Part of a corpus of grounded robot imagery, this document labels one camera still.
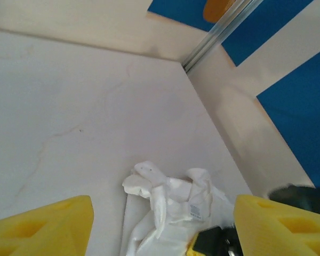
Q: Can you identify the white t-shirt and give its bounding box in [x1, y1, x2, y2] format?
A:
[121, 161, 239, 256]

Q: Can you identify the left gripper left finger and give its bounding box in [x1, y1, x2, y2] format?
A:
[0, 195, 94, 256]

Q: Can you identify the aluminium corner post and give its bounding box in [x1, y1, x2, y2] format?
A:
[182, 0, 266, 73]

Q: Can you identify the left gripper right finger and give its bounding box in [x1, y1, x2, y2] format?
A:
[234, 194, 320, 256]

